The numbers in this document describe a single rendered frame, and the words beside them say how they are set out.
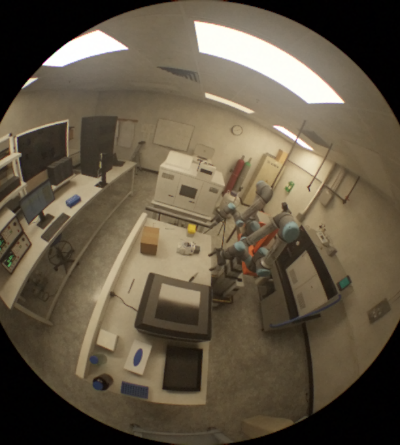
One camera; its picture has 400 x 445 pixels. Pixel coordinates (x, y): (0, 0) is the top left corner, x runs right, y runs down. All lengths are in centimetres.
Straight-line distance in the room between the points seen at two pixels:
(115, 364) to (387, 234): 353
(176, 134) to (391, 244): 572
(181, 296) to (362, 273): 279
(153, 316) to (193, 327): 24
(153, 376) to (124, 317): 50
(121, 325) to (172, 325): 45
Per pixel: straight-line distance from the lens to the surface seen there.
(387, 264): 291
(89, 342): 115
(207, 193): 192
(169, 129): 487
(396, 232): 298
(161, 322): 89
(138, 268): 136
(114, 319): 122
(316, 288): 204
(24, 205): 188
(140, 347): 111
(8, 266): 186
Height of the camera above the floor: 208
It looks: 37 degrees down
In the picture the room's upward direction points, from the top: 23 degrees clockwise
